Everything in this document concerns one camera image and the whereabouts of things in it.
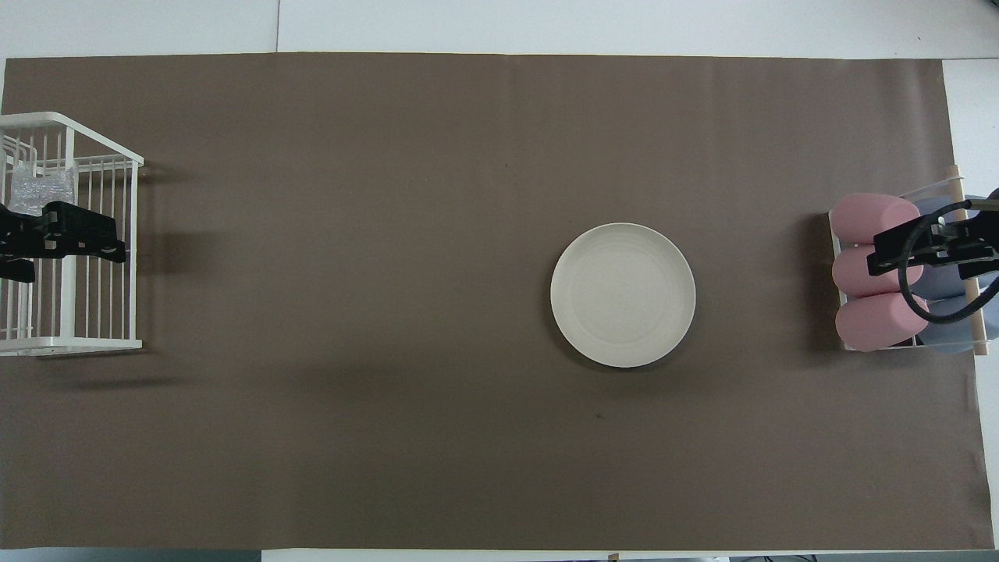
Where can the cup holder with wooden bar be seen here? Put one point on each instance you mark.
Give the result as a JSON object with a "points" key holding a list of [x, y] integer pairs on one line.
{"points": [[954, 178]]}

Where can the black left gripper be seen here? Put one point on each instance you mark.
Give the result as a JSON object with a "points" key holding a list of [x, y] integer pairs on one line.
{"points": [[22, 236]]}

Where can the pink plastic cup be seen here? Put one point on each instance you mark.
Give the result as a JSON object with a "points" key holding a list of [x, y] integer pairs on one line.
{"points": [[874, 324], [851, 273], [862, 217]]}

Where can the brown table mat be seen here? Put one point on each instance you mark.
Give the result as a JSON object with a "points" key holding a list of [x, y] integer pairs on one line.
{"points": [[390, 453]]}

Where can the blue plastic cup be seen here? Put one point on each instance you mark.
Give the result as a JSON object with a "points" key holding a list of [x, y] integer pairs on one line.
{"points": [[940, 282], [960, 337], [933, 208]]}

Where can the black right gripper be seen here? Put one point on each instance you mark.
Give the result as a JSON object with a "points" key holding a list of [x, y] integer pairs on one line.
{"points": [[985, 232]]}

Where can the cream round plate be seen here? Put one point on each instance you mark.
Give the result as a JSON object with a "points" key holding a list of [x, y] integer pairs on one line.
{"points": [[623, 295]]}

